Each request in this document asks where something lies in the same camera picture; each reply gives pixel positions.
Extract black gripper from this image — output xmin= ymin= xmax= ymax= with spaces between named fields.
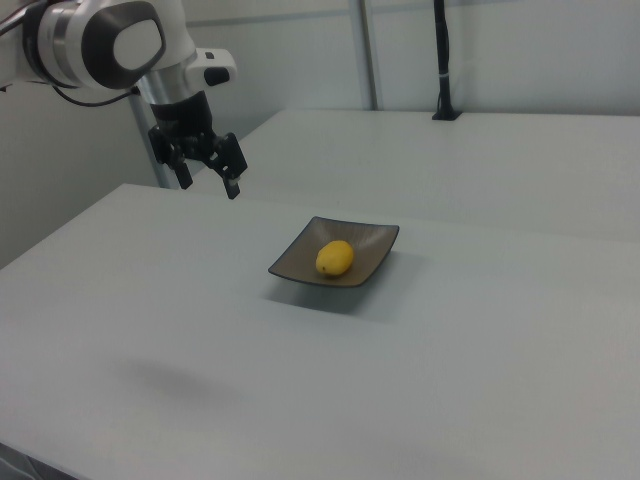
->
xmin=148 ymin=92 xmax=250 ymax=201

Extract yellow potato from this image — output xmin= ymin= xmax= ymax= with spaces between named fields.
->
xmin=315 ymin=240 xmax=355 ymax=279

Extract square brown ceramic plate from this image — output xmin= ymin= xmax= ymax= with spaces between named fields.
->
xmin=267 ymin=215 xmax=401 ymax=289

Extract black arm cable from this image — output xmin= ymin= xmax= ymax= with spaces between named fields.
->
xmin=47 ymin=82 xmax=143 ymax=108

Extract grey horizontal wall rail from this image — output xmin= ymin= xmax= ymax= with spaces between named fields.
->
xmin=185 ymin=3 xmax=640 ymax=26

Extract black camera stand pole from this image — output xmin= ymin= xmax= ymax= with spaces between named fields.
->
xmin=432 ymin=0 xmax=462 ymax=122

